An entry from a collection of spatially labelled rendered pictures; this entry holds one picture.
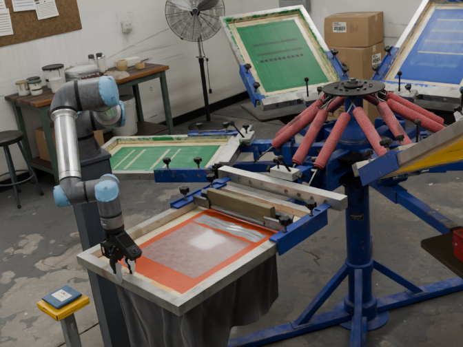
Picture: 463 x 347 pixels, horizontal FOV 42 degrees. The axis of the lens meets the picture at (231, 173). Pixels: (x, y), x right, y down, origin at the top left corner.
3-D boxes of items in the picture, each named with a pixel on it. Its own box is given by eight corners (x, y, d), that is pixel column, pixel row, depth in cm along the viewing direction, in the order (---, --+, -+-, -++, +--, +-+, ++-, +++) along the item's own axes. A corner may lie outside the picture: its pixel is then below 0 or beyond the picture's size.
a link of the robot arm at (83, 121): (67, 131, 273) (61, 102, 268) (98, 127, 275) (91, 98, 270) (65, 140, 262) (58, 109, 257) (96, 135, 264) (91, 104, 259)
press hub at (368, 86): (372, 345, 313) (366, 92, 263) (311, 319, 339) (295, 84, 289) (410, 310, 338) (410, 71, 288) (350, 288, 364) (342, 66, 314)
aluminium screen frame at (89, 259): (179, 316, 190) (178, 306, 189) (78, 264, 230) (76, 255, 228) (326, 220, 241) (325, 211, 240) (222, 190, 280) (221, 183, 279)
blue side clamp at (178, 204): (179, 219, 259) (177, 205, 256) (171, 217, 262) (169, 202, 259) (228, 195, 278) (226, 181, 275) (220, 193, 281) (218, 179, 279)
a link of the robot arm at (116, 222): (127, 212, 203) (107, 222, 197) (129, 224, 204) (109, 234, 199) (114, 207, 208) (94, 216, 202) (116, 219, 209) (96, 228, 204)
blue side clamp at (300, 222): (280, 256, 221) (278, 239, 219) (269, 252, 225) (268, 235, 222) (328, 224, 241) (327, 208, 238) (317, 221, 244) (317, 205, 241)
